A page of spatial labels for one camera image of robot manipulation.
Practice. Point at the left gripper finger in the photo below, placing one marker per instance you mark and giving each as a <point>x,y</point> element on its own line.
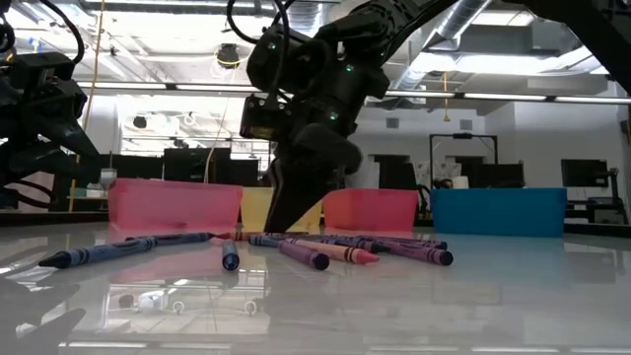
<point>49,165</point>
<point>74,140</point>

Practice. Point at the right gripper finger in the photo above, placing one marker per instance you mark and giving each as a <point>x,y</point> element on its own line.
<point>320,182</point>
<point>283,197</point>

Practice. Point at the red crayon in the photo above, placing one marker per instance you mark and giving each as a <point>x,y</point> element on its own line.
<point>241,236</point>

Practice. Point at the purple crayon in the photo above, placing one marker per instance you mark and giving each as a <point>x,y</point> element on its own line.
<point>355,243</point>
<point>303,254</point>
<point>429,243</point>
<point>419,254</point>

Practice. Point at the blue plastic bin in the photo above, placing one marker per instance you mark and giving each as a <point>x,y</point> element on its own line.
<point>498,213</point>

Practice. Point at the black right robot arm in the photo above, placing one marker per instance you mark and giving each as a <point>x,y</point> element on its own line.
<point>606,34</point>

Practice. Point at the pink hanging cloth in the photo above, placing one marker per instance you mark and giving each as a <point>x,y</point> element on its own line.
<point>42,192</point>

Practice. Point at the yellow plastic bin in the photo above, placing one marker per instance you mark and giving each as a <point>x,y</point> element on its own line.
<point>254,207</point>

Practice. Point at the small red plastic bin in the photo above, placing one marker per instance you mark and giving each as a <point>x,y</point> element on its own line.
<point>370,211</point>

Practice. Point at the pink crayon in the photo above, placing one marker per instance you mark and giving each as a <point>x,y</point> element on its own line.
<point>345,254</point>

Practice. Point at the large pink plastic bin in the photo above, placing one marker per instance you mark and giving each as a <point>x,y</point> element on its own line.
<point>172,204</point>

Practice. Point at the black computer monitor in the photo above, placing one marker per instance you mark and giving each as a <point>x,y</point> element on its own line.
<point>584,172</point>

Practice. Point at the black equipment desk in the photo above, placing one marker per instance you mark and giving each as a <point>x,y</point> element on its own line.
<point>611,207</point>

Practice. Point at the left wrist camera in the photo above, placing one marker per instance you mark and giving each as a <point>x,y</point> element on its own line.
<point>42,71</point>

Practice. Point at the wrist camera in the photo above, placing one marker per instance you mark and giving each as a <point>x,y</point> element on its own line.
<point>263,118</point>
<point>42,71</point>

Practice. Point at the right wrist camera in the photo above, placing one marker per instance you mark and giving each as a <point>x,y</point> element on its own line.
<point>263,118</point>

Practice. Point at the black partition wall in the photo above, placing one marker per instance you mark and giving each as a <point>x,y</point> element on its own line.
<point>197,167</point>

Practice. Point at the black ceiling camera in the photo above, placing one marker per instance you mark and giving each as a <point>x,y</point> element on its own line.
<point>228,54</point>

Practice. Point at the black stand frame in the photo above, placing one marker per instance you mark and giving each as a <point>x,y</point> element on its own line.
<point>463,135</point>

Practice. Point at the slanted silver ventilation duct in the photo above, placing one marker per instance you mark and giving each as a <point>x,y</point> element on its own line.
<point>463,17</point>

